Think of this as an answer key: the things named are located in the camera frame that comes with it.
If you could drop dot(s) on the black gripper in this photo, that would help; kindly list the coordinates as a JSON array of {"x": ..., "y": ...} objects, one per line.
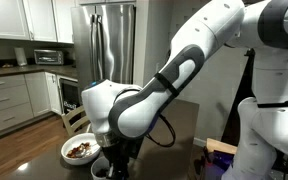
[{"x": 119, "y": 156}]

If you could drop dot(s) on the white mug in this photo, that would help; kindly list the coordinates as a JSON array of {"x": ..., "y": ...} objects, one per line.
[{"x": 100, "y": 169}]

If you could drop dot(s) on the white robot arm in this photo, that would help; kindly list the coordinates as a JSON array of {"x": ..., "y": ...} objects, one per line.
[{"x": 123, "y": 113}]

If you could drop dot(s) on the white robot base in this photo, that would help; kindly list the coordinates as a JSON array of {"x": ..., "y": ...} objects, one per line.
[{"x": 264, "y": 118}]

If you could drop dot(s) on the white bowl with trail mix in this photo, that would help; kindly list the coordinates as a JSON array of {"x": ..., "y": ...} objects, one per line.
[{"x": 75, "y": 143}]

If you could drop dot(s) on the metal spoon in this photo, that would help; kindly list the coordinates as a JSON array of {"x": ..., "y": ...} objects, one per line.
[{"x": 86, "y": 150}]

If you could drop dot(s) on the cream wooden chair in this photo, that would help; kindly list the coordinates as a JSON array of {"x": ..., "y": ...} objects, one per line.
[{"x": 74, "y": 120}]

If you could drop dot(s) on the stainless steel refrigerator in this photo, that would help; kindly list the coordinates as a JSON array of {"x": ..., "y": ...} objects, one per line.
[{"x": 103, "y": 37}]

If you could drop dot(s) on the silver toaster oven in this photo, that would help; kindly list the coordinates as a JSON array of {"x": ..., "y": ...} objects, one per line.
[{"x": 48, "y": 57}]

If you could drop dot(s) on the paper towel roll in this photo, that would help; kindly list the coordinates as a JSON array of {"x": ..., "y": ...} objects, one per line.
[{"x": 20, "y": 56}]

